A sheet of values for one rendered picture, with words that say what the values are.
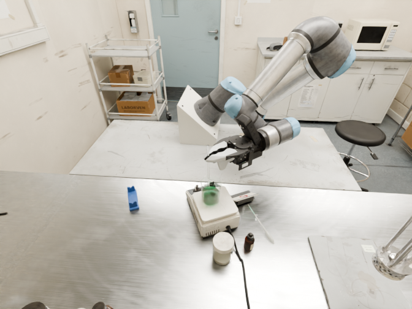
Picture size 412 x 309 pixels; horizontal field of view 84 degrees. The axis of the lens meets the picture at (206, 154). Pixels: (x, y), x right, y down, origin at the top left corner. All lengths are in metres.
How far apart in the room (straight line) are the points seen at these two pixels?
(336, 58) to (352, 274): 0.69
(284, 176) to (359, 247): 0.36
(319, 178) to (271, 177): 0.20
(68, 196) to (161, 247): 0.44
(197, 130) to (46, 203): 0.67
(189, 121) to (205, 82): 2.56
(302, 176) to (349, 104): 2.50
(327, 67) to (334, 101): 2.39
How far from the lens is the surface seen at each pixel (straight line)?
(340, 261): 0.82
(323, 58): 0.98
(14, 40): 2.10
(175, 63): 3.60
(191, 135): 1.12
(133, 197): 0.91
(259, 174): 1.00
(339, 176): 1.11
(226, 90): 1.07
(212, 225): 0.73
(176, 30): 3.50
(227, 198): 0.76
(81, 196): 1.00
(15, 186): 1.19
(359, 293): 0.80
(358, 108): 3.54
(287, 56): 0.89
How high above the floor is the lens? 1.55
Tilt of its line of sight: 37 degrees down
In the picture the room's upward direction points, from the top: straight up
